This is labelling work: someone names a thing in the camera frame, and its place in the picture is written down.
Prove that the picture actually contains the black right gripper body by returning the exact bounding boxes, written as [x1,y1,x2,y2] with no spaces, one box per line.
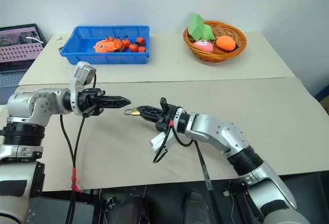
[154,97,181,133]

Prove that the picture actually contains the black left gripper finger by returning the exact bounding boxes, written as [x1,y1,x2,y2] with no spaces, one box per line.
[100,96,132,104]
[100,103,131,109]

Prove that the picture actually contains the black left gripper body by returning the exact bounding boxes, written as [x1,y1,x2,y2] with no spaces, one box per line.
[77,88,106,118]

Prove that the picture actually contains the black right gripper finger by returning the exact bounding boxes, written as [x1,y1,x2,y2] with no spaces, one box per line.
[137,104,166,115]
[139,112,163,122]

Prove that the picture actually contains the small brass padlock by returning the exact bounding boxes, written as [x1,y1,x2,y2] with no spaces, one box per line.
[123,107,141,117]

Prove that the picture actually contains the blue plastic bin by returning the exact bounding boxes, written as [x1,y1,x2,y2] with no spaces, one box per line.
[59,25,151,65]

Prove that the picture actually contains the orange plush fish toy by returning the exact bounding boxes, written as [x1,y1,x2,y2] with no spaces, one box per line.
[93,40,116,53]

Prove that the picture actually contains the orange wicker basket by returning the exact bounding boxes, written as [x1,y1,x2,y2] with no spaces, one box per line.
[182,21,247,62]

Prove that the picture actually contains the pink plush toy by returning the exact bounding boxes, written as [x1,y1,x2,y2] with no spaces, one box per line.
[193,39,214,53]

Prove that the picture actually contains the grey laptop computer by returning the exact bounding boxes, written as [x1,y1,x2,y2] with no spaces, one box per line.
[0,23,48,104]

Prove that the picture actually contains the dark rounded shape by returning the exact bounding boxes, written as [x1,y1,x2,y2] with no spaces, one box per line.
[182,190,211,224]
[104,195,145,224]

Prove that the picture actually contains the green plush vegetable toy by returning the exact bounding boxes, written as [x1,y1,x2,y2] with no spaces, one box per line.
[188,14,215,41]

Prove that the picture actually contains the orange plush fruit toy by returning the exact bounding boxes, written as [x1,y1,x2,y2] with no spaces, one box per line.
[215,35,236,51]

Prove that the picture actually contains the blue box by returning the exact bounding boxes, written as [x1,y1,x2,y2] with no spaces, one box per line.
[315,84,329,102]

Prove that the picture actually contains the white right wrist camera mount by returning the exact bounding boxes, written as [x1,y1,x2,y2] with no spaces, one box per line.
[150,107,186,155]

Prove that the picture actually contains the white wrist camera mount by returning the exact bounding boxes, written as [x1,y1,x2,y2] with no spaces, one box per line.
[150,107,186,155]
[69,61,97,117]

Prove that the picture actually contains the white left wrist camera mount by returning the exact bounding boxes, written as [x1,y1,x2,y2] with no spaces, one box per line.
[69,61,97,117]

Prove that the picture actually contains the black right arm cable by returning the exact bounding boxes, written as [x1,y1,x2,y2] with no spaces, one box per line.
[152,121,224,224]

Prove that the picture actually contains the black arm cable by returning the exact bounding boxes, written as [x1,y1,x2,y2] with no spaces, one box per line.
[59,73,98,224]
[152,121,224,224]

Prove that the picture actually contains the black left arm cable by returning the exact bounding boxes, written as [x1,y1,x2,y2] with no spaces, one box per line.
[59,73,98,224]

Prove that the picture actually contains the black metal table frame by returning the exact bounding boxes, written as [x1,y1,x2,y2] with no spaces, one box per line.
[38,180,258,224]

